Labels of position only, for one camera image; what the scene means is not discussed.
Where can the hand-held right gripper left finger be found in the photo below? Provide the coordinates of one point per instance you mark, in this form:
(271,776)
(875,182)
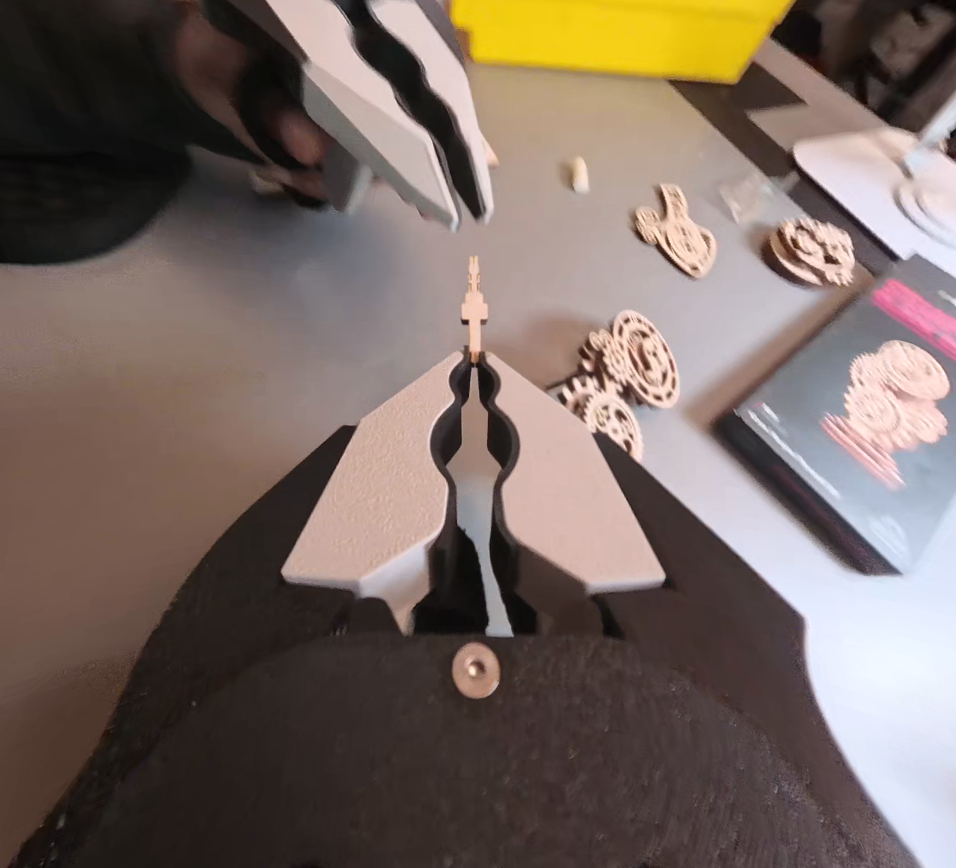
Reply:
(373,509)

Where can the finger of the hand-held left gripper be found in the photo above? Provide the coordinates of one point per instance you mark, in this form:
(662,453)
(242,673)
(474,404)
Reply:
(441,76)
(351,91)

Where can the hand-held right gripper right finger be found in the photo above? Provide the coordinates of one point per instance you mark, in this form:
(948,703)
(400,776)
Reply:
(582,509)

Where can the wooden gear assembly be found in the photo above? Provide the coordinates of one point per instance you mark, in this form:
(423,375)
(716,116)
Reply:
(642,368)

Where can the small wooden axle pin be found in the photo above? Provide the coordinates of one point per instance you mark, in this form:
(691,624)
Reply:
(474,312)

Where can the ornate wooden bracket piece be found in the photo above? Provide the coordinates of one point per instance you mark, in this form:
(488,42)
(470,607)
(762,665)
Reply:
(680,237)

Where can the person's left forearm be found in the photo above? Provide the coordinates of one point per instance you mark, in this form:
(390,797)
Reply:
(82,62)

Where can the person's left hand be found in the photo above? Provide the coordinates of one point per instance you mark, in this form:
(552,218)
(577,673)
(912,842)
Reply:
(239,84)

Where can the small white peg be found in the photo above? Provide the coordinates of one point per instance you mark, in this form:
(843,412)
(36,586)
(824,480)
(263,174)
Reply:
(576,174)

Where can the black puzzle box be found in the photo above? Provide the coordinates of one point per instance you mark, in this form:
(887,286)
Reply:
(836,435)

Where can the clear plastic bag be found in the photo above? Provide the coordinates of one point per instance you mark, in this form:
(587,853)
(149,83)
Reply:
(747,197)

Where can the small round wooden gear stack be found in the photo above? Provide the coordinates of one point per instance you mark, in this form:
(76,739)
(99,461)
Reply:
(810,252)

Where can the white book stand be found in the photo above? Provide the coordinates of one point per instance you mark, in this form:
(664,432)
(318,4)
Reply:
(844,166)

